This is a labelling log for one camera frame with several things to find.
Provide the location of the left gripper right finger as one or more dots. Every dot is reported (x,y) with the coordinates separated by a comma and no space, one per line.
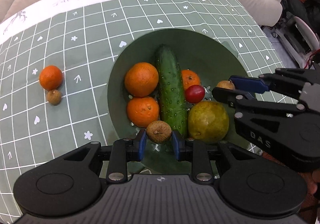
(195,152)

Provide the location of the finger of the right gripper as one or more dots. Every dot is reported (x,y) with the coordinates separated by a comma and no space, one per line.
(299,84)
(243,101)

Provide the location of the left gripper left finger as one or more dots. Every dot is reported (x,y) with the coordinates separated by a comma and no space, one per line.
(120,153)

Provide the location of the brown longan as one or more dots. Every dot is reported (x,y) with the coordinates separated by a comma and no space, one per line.
(158,132)
(54,97)
(227,84)

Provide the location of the yellow-green pear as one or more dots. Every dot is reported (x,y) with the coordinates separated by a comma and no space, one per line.
(208,121)

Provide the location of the orange tangerine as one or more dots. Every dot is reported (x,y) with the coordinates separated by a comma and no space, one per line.
(142,111)
(141,79)
(51,77)
(190,78)

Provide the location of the red cherry tomato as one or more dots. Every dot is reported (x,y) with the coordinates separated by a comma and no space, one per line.
(194,94)

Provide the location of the green plastic colander bowl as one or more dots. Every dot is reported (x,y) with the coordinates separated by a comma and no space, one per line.
(211,60)

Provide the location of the green cucumber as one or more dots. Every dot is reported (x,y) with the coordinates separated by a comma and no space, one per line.
(172,101)

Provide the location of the orange tangerine top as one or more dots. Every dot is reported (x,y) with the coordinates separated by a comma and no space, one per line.
(51,77)

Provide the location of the person's right hand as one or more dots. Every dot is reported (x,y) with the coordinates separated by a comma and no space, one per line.
(313,180)

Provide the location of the green checkered tablecloth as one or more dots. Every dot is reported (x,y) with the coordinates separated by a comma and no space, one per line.
(83,38)

